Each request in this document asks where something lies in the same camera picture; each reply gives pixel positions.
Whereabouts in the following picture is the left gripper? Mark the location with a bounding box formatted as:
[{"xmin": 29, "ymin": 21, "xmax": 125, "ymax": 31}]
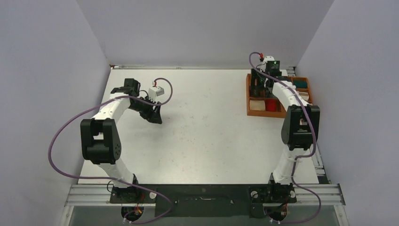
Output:
[{"xmin": 128, "ymin": 96, "xmax": 161, "ymax": 124}]

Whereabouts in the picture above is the red patterned sock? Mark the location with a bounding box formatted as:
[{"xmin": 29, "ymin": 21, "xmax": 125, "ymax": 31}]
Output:
[{"xmin": 265, "ymin": 98, "xmax": 278, "ymax": 112}]

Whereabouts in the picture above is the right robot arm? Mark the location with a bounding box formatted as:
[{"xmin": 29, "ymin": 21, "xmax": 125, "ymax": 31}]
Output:
[{"xmin": 247, "ymin": 56, "xmax": 320, "ymax": 202}]

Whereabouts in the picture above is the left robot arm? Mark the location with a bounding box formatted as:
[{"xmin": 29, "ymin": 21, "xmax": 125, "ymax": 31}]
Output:
[{"xmin": 80, "ymin": 79, "xmax": 165, "ymax": 202}]

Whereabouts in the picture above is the wooden compartment tray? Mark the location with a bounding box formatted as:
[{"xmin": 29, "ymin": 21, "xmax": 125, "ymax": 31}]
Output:
[{"xmin": 246, "ymin": 73, "xmax": 313, "ymax": 118}]

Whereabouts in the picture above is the teal rolled sock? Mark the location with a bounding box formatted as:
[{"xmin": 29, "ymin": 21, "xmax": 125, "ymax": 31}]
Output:
[{"xmin": 293, "ymin": 81, "xmax": 308, "ymax": 89}]

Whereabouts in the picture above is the cream striped rolled sock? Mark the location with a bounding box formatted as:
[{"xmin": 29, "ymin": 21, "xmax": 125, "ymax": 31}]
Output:
[{"xmin": 298, "ymin": 91, "xmax": 310, "ymax": 102}]

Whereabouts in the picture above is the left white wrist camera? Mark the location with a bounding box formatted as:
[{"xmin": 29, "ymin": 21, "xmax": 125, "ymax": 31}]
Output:
[{"xmin": 148, "ymin": 87, "xmax": 165, "ymax": 99}]

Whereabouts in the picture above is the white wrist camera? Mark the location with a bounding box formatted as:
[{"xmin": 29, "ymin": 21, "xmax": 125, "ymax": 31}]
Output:
[
  {"xmin": 148, "ymin": 87, "xmax": 165, "ymax": 99},
  {"xmin": 262, "ymin": 56, "xmax": 275, "ymax": 65}
]

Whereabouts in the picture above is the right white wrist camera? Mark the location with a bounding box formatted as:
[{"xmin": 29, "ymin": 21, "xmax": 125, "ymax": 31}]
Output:
[{"xmin": 262, "ymin": 56, "xmax": 275, "ymax": 65}]

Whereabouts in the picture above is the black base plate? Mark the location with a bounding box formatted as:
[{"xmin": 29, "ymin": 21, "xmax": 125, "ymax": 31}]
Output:
[{"xmin": 109, "ymin": 184, "xmax": 297, "ymax": 220}]

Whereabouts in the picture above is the aluminium frame rail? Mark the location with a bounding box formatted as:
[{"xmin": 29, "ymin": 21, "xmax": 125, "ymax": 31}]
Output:
[{"xmin": 65, "ymin": 184, "xmax": 345, "ymax": 207}]

